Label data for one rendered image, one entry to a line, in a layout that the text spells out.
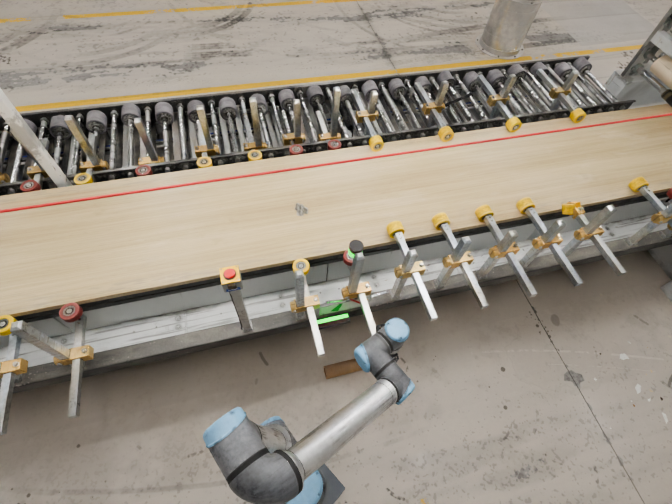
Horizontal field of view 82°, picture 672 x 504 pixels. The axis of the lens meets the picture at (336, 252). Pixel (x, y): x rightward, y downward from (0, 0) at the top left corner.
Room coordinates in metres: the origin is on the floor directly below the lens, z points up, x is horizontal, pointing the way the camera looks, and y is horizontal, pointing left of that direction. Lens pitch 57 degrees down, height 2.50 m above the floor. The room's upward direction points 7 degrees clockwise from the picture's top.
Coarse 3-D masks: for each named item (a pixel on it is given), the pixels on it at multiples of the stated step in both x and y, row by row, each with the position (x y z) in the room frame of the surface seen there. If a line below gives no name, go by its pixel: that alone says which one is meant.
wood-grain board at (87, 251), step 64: (640, 128) 2.29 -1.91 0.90; (64, 192) 1.18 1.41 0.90; (192, 192) 1.28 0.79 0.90; (256, 192) 1.33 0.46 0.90; (320, 192) 1.39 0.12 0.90; (384, 192) 1.45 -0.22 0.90; (448, 192) 1.51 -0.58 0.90; (512, 192) 1.57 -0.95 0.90; (576, 192) 1.63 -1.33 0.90; (0, 256) 0.77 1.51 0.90; (64, 256) 0.81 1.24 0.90; (128, 256) 0.86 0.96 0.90; (192, 256) 0.90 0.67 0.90; (256, 256) 0.94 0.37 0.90; (320, 256) 0.99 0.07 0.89
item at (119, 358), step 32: (544, 256) 1.30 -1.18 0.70; (576, 256) 1.33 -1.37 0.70; (448, 288) 1.01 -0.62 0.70; (256, 320) 0.70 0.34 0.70; (288, 320) 0.72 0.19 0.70; (96, 352) 0.46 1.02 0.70; (128, 352) 0.47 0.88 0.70; (160, 352) 0.49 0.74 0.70; (192, 352) 0.53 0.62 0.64; (0, 384) 0.27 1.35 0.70; (32, 384) 0.29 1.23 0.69
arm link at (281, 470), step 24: (384, 384) 0.34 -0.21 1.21; (408, 384) 0.36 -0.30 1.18; (360, 408) 0.24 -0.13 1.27; (384, 408) 0.26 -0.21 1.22; (312, 432) 0.15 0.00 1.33; (336, 432) 0.16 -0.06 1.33; (264, 456) 0.08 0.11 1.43; (288, 456) 0.08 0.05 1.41; (312, 456) 0.09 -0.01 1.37; (240, 480) 0.02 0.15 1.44; (264, 480) 0.03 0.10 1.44; (288, 480) 0.03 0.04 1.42
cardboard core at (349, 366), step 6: (348, 360) 0.76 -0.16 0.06; (354, 360) 0.76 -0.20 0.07; (324, 366) 0.70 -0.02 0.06; (330, 366) 0.71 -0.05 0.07; (336, 366) 0.71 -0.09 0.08; (342, 366) 0.71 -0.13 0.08; (348, 366) 0.72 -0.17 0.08; (354, 366) 0.72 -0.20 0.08; (324, 372) 0.68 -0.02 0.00; (330, 372) 0.67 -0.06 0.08; (336, 372) 0.67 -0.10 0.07; (342, 372) 0.68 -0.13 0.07; (348, 372) 0.69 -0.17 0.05
